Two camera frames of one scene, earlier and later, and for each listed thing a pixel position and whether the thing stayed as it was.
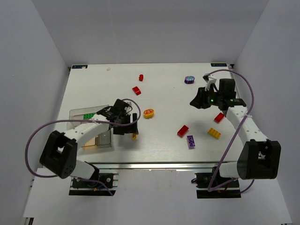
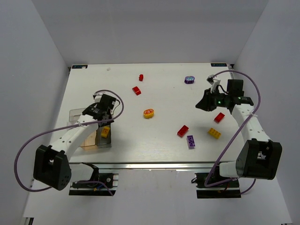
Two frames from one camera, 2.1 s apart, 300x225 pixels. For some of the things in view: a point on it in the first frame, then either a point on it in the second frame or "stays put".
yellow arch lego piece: x=134 y=136 -> x=105 y=131
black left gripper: x=130 y=126 -> x=104 y=118
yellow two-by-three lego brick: x=214 y=133 stays put
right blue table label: x=219 y=64 stays put
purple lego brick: x=191 y=142 stays put
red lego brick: x=219 y=117 stays put
